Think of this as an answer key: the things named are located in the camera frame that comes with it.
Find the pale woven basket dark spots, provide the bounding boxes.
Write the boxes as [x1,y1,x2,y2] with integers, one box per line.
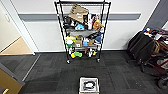
[78,76,101,94]

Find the white bottle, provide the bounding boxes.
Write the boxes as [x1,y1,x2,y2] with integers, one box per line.
[84,47,92,58]

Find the cardboard box white label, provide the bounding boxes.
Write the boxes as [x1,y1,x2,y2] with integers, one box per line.
[73,37,84,48]

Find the plain brown cardboard box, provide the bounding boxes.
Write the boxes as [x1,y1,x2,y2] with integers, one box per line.
[87,38,96,46]

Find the yellow green plush toy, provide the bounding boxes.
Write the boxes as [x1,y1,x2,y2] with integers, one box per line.
[70,50,83,59]

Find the orange yellow toy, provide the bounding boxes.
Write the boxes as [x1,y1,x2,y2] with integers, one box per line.
[90,49,98,57]

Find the yellow green toy bowls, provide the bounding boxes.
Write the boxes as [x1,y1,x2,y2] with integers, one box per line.
[64,35,77,47]

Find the dark blue bag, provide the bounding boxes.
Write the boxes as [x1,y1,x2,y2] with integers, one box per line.
[94,33,104,44]

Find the light blue toy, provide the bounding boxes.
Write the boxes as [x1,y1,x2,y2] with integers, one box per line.
[74,23,85,32]

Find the orange plush toy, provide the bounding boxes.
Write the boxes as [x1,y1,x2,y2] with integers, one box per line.
[92,19,105,31]

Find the black bag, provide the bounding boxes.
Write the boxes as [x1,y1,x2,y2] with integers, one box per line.
[63,15,74,28]

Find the white box dark print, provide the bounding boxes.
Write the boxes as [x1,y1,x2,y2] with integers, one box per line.
[87,13,101,30]

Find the large brown printed cardboard box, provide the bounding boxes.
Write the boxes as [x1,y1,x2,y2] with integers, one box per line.
[68,3,90,25]

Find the black jacket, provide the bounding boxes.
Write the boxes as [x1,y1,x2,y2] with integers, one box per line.
[127,30,158,65]

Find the colourful item pile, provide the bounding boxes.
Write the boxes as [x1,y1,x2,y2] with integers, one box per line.
[142,27,168,42]

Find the brown wooden board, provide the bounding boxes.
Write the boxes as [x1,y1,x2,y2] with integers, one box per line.
[0,68,25,94]

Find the black wire shelf rack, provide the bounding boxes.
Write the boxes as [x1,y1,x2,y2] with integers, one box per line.
[54,0,112,64]

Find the white door frame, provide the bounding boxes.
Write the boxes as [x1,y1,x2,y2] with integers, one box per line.
[0,0,40,56]

